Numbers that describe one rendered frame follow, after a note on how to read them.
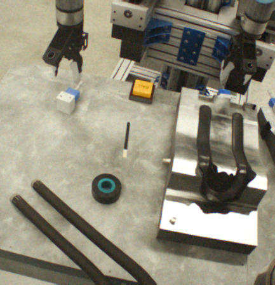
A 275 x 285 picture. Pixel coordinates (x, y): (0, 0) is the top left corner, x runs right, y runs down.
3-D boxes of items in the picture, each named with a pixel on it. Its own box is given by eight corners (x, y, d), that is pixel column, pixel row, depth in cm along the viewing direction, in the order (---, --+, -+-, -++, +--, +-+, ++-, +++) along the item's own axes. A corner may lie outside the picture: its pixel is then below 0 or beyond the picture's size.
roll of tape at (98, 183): (96, 207, 99) (96, 201, 97) (87, 183, 104) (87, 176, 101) (124, 200, 102) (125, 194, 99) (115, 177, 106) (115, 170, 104)
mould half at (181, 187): (176, 105, 128) (185, 76, 118) (248, 122, 128) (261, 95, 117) (155, 238, 96) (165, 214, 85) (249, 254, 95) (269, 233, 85)
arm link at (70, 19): (75, 16, 91) (47, 7, 93) (74, 30, 95) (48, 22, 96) (88, 4, 96) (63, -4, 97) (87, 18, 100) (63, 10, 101)
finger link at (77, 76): (93, 76, 114) (86, 50, 108) (84, 86, 110) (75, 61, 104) (84, 75, 115) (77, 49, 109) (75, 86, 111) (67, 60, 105)
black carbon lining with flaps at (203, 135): (197, 107, 119) (204, 86, 111) (244, 119, 118) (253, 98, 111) (187, 200, 96) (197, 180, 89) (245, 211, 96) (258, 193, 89)
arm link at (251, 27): (270, 25, 101) (244, 20, 101) (265, 38, 105) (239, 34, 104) (265, 12, 106) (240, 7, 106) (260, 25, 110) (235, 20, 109)
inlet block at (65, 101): (75, 85, 128) (75, 74, 124) (88, 90, 128) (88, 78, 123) (56, 109, 120) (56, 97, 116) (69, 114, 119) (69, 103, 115)
